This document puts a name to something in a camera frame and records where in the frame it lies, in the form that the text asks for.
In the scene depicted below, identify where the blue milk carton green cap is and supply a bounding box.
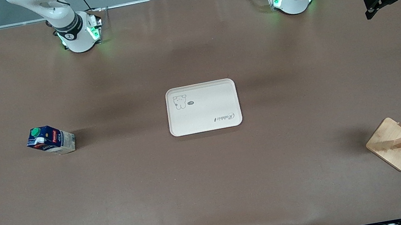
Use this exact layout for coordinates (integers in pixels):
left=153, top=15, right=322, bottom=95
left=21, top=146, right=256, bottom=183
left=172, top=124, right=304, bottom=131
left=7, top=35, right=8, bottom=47
left=24, top=121, right=78, bottom=160

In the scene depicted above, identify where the beige plastic tray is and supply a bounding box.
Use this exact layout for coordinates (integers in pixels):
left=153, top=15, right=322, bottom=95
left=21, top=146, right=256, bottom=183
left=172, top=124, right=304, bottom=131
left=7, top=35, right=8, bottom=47
left=162, top=77, right=245, bottom=138

